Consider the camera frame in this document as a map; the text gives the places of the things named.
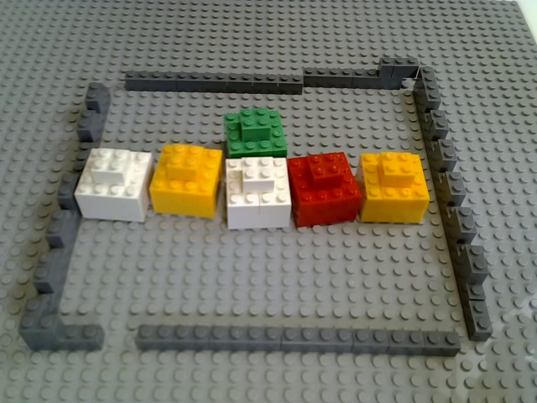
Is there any white Lego cube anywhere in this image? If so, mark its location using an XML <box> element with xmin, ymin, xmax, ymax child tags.
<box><xmin>225</xmin><ymin>155</ymin><xmax>293</xmax><ymax>230</ymax></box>
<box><xmin>74</xmin><ymin>147</ymin><xmax>153</xmax><ymax>223</ymax></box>

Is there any red Lego cube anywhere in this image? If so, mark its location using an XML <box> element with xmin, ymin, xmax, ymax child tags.
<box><xmin>287</xmin><ymin>151</ymin><xmax>362</xmax><ymax>228</ymax></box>

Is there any green Lego cube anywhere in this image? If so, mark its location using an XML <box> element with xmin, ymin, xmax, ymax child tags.
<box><xmin>223</xmin><ymin>107</ymin><xmax>289</xmax><ymax>160</ymax></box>

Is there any yellow Lego cube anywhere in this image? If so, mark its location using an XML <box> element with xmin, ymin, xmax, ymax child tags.
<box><xmin>355</xmin><ymin>151</ymin><xmax>431</xmax><ymax>223</ymax></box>
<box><xmin>149</xmin><ymin>144</ymin><xmax>223</xmax><ymax>219</ymax></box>

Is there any grey Lego baseplate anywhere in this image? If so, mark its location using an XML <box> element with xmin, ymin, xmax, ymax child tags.
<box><xmin>0</xmin><ymin>0</ymin><xmax>537</xmax><ymax>403</ymax></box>

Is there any straight dark grey brick row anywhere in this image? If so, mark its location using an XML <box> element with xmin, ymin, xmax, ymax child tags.
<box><xmin>124</xmin><ymin>71</ymin><xmax>304</xmax><ymax>96</ymax></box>

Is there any grey brick row, raised end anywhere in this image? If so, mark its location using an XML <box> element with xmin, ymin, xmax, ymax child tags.
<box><xmin>302</xmin><ymin>56</ymin><xmax>420</xmax><ymax>90</ymax></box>

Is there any long dark grey brick row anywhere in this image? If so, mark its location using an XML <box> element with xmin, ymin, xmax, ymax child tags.
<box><xmin>136</xmin><ymin>324</ymin><xmax>461</xmax><ymax>358</ymax></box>

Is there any staggered dark grey brick wall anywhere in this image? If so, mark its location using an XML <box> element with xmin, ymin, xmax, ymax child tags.
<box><xmin>413</xmin><ymin>65</ymin><xmax>494</xmax><ymax>342</ymax></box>

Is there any staggered grey brick wall, L-end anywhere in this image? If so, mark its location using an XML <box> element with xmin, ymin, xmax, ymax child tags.
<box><xmin>18</xmin><ymin>82</ymin><xmax>111</xmax><ymax>353</ymax></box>

